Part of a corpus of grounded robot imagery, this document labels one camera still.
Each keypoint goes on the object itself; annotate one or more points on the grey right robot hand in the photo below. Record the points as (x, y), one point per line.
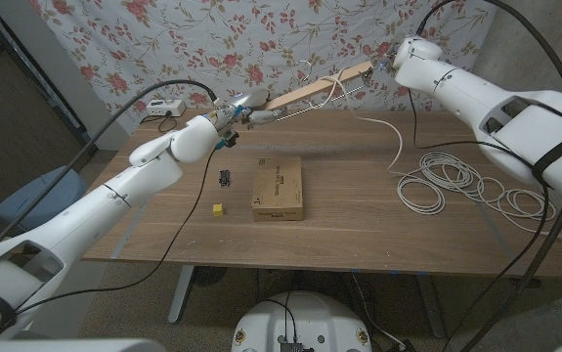
(388, 62)

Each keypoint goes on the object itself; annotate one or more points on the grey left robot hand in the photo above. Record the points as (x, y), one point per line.
(244, 107)

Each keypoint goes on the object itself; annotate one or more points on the long wooden clip hanger board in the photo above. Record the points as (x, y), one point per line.
(310, 92)

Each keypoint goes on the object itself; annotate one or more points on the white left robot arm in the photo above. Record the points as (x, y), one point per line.
(114, 190)

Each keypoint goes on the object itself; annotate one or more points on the brown cardboard package box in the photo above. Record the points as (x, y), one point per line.
(278, 205)

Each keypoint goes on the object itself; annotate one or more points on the small yellow block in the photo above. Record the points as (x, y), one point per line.
(218, 210)

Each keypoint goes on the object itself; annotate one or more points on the floral print backdrop cloth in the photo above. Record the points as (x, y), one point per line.
(261, 39)

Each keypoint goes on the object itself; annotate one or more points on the white power strip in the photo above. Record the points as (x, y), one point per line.
(165, 107)

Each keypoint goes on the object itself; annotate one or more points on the black round floor fan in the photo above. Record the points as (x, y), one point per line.
(209, 276)

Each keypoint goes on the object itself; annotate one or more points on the blue padded stool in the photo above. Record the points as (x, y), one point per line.
(65, 186)

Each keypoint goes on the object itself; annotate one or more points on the white table leg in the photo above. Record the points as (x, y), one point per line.
(182, 293)

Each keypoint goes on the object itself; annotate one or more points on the white robot torso base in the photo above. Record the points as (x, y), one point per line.
(302, 318)

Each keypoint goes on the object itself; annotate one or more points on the grey table leg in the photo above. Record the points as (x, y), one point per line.
(432, 308)

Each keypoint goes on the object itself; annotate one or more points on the black floor adapter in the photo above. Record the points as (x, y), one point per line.
(405, 346)

